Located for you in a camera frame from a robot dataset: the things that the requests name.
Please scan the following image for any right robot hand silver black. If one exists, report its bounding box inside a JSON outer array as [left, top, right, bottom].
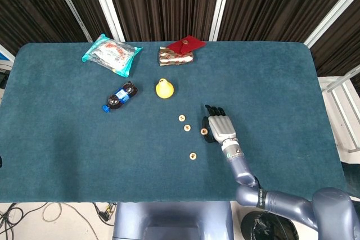
[[201, 104, 237, 143]]

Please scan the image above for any yellow pear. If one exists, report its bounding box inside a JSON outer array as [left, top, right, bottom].
[[155, 78, 175, 100]]

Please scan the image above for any gold red snack wrapper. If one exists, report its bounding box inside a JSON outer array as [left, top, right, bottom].
[[158, 46, 195, 67]]

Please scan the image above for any teal table cloth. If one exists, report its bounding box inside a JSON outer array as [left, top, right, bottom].
[[0, 42, 347, 203]]

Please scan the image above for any red felt pouch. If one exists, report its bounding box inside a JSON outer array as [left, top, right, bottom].
[[166, 35, 207, 55]]

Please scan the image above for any white board with blue edge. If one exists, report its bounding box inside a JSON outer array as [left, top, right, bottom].
[[0, 43, 15, 70]]

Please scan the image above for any black trash bin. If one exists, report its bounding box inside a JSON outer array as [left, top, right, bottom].
[[241, 211, 299, 240]]

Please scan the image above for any cola bottle blue label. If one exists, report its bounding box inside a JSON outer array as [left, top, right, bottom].
[[102, 81, 139, 114]]

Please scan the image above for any blue-grey robot torso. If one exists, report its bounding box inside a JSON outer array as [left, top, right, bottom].
[[112, 201, 235, 240]]

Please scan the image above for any white metal rack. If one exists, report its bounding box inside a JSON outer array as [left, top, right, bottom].
[[317, 64, 360, 153]]

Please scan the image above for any teal clear snack package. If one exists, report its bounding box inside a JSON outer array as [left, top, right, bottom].
[[82, 33, 143, 78]]

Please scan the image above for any dark brown pleated curtain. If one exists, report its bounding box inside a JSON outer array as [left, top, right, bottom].
[[0, 0, 360, 86]]

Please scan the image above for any black floor cable bundle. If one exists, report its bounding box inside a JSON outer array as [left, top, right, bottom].
[[0, 202, 48, 240]]

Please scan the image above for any white floor cable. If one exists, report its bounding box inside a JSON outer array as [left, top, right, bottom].
[[42, 202, 99, 240]]

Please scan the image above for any black cable with plug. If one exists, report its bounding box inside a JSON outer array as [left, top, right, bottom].
[[92, 202, 118, 227]]

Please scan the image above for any white frame post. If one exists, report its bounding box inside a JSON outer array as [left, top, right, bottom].
[[304, 0, 360, 49], [87, 0, 126, 43], [209, 0, 235, 42]]

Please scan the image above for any thin grey frame post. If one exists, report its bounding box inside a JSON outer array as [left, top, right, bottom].
[[48, 0, 93, 43]]

